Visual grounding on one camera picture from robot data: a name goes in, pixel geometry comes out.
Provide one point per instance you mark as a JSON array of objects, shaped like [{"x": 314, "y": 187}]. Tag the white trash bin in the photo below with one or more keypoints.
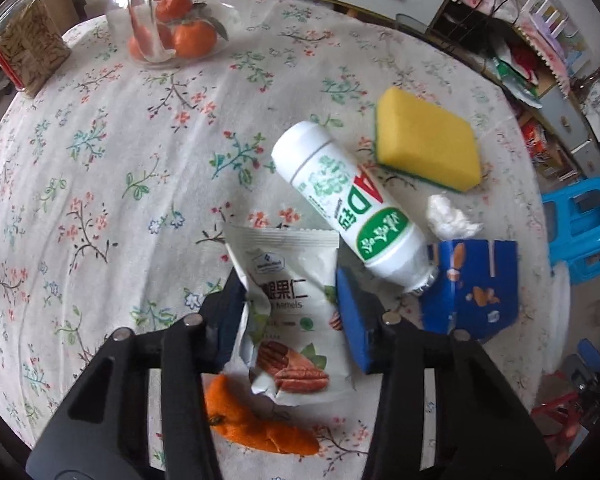
[{"x": 562, "y": 305}]

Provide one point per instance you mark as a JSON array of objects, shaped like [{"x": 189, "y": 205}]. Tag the dried twigs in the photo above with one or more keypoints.
[{"x": 597, "y": 72}]

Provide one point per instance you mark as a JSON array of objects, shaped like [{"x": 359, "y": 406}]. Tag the blue cardboard carton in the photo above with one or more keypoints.
[{"x": 472, "y": 295}]

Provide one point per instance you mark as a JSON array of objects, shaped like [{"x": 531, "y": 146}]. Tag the blue plastic stool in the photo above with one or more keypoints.
[{"x": 580, "y": 220}]

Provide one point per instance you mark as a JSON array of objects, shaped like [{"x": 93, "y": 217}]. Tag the yellow sponge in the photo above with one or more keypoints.
[{"x": 425, "y": 140}]

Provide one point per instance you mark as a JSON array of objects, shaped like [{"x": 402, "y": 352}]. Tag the crumpled white tissue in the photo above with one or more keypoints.
[{"x": 450, "y": 217}]

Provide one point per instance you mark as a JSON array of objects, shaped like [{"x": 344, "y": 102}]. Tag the white nut snack packet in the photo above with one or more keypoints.
[{"x": 292, "y": 320}]

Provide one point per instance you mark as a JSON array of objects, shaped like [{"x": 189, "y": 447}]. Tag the low wooden cabinet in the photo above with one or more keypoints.
[{"x": 565, "y": 110}]

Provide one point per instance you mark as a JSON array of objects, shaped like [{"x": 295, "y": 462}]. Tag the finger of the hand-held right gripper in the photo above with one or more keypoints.
[{"x": 591, "y": 355}]

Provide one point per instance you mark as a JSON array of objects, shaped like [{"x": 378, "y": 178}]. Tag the mandarin orange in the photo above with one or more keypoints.
[
  {"x": 166, "y": 36},
  {"x": 195, "y": 39},
  {"x": 175, "y": 6}
]

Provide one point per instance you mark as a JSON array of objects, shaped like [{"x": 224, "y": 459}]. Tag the white green plastic bottle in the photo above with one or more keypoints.
[{"x": 340, "y": 195}]

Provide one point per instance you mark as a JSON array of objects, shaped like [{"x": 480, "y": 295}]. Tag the glass jar with wooden lid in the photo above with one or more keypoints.
[{"x": 150, "y": 15}]

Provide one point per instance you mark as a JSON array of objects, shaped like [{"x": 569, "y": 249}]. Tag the white router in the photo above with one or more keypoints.
[{"x": 547, "y": 10}]

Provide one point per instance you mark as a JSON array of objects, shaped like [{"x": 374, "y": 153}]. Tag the green white bag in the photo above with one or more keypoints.
[{"x": 512, "y": 72}]

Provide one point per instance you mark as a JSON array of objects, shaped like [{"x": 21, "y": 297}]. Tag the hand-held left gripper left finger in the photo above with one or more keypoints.
[{"x": 226, "y": 332}]

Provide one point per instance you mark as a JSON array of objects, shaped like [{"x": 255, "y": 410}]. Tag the orange peel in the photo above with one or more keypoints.
[{"x": 250, "y": 425}]

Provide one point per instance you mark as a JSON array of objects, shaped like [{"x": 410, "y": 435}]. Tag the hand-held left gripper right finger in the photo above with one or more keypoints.
[{"x": 360, "y": 320}]

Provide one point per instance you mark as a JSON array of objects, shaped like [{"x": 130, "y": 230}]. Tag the plastic jar with red label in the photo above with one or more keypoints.
[{"x": 25, "y": 50}]

